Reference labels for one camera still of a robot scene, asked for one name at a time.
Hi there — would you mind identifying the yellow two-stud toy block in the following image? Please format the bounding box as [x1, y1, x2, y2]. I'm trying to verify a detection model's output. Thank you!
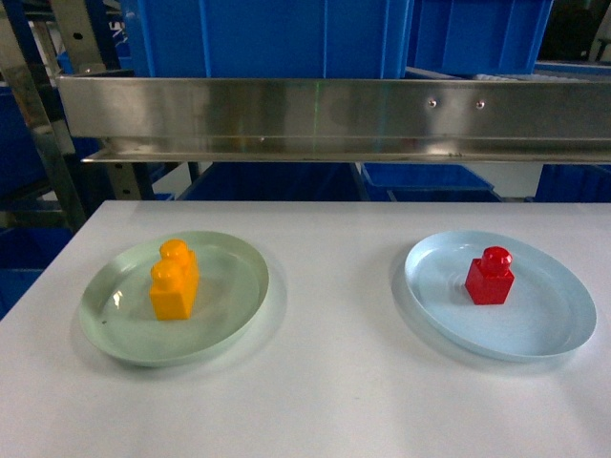
[149, 239, 200, 321]

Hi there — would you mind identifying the pale green round plate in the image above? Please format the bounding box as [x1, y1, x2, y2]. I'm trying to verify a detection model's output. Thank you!
[78, 231, 269, 367]

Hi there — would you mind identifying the blue bin upper right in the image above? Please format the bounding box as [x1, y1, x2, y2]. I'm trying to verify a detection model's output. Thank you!
[408, 1, 553, 75]

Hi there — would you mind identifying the large blue plastic bin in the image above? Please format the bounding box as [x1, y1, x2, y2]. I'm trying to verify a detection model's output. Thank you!
[120, 0, 413, 79]

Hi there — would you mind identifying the pale blue round plate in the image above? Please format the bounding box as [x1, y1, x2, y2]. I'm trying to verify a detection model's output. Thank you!
[403, 231, 597, 362]

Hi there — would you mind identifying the stainless steel shelf rail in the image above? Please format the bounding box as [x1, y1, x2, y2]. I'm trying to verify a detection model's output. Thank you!
[58, 73, 610, 163]

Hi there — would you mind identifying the red one-stud toy block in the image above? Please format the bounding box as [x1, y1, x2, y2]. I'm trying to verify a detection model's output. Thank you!
[465, 246, 515, 305]

